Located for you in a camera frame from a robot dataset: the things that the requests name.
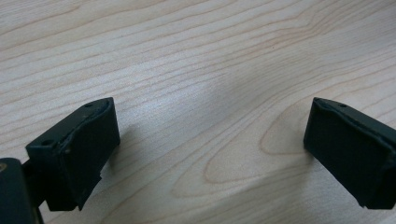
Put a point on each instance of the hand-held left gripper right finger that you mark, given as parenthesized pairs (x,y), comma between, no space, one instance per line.
(351,149)

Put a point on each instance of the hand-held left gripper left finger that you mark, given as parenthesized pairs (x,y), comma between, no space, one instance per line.
(81,149)

